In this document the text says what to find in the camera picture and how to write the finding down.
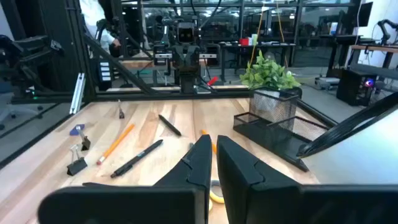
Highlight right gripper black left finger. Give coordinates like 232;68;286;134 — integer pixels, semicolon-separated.
37;134;213;224

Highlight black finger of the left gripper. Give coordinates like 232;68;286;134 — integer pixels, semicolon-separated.
187;45;202;68
170;45;187;68

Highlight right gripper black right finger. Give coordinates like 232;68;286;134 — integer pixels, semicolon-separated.
216;135;398;224

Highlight black pen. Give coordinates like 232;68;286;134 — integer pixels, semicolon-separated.
110;139;164;179
158;114;182;137

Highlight orange wooden pencil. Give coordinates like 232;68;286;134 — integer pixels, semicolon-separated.
200;129;218;155
96;123;136;166

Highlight blue rectangular eraser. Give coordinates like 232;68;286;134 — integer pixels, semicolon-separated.
68;123;86;137

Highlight black mesh desk organizer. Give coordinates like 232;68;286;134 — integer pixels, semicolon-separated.
232;88;330;172

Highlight black long table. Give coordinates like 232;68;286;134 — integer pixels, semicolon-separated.
219;42;296;82

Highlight green plant in white pot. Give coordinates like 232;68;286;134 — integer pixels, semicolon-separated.
238;49;302;99

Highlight person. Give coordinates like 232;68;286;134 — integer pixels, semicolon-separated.
79;0;123;55

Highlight silver aluminium bar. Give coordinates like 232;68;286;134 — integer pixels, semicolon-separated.
68;72;86;115

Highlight white spot lamp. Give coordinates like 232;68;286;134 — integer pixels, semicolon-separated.
296;91;398;187

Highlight black lit computer tower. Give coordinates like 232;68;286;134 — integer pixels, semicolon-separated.
336;68;379;107

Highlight black monitor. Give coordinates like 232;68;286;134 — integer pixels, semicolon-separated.
356;1;374;28

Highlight wooden workbench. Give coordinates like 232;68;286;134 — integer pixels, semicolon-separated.
349;43;398;82

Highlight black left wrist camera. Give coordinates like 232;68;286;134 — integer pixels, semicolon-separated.
176;22;197;45

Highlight yellow-handled scissors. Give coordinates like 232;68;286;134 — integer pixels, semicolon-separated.
187;141;226;212

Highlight yellow hanging cable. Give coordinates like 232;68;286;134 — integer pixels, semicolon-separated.
248;6;265;71
275;2;289;68

